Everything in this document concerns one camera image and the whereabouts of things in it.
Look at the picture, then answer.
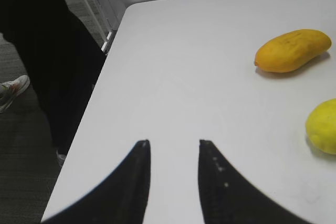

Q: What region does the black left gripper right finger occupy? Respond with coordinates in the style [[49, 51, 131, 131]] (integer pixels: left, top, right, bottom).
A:
[[198, 140, 306, 223]]

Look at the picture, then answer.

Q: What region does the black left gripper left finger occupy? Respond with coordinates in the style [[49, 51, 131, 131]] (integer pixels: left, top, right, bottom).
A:
[[42, 140, 151, 223]]

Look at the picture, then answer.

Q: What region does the yellow green lemon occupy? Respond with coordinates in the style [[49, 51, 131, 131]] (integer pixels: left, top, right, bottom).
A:
[[305, 99, 335, 155]]

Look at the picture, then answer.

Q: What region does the person in black clothes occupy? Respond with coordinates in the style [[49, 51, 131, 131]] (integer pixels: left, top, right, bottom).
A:
[[1, 0, 106, 154]]

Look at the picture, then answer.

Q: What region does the white sneaker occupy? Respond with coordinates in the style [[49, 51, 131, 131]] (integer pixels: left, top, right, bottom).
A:
[[1, 75, 30, 113]]

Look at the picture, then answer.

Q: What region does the orange yellow mango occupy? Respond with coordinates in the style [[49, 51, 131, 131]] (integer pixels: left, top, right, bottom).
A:
[[254, 29, 332, 73]]

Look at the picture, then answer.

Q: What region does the white metal frame leg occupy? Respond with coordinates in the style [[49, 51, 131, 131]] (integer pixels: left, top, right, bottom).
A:
[[82, 0, 114, 53]]

